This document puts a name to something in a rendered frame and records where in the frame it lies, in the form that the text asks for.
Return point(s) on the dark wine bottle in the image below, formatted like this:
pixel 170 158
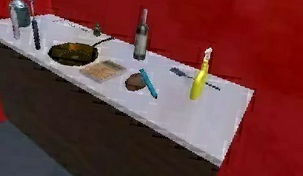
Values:
pixel 141 38

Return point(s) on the black frying pan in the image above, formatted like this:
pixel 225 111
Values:
pixel 72 53

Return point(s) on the blue marker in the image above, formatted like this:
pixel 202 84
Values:
pixel 148 82

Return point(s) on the brown potato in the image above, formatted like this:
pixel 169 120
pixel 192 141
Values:
pixel 135 82

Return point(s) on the small dark green shaker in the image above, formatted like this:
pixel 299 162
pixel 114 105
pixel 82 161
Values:
pixel 97 29

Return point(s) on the yellow spray bottle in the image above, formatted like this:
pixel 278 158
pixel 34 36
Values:
pixel 199 81

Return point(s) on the dark counter with white top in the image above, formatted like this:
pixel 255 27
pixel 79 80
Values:
pixel 168 119

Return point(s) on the grey metal canister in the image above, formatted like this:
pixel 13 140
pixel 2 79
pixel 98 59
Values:
pixel 20 14

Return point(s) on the dark blue knife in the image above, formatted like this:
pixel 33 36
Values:
pixel 182 73

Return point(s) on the thin grey utensil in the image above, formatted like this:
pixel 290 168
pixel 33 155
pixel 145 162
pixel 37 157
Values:
pixel 70 24

